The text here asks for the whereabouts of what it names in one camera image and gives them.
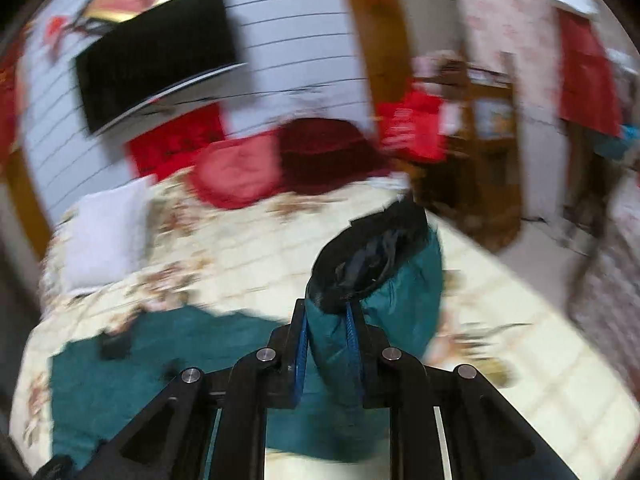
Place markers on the red hanging decoration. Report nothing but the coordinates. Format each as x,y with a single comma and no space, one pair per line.
10,105

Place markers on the red pillow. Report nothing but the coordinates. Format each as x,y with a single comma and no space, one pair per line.
235,170

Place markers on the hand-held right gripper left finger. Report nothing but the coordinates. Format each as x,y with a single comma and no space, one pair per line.
299,355

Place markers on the wooden door frame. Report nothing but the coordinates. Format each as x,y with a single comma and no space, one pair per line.
370,35

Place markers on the black wall television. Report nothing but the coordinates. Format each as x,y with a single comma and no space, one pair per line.
150,55

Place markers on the red wall banner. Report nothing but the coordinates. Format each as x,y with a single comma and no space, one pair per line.
175,140

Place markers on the red hanging cloth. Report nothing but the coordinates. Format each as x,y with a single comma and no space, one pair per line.
585,75

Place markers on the wooden cabinet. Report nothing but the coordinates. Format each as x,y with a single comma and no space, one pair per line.
480,175

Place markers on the dark red blanket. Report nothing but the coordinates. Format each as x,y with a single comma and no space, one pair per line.
325,155

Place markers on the small red wall ornament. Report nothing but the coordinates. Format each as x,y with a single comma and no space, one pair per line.
57,30

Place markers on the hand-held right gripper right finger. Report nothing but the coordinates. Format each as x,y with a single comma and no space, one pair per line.
351,345

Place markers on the floral curtain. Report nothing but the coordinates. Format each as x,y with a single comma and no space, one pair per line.
500,25

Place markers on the red paper bag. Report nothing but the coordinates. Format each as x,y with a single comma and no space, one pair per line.
415,120

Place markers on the teal padded jacket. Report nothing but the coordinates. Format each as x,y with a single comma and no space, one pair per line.
415,295

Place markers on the floral checked bed sheet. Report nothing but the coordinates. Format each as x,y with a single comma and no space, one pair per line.
240,260

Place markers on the white pillow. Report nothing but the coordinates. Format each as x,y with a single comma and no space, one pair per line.
105,235

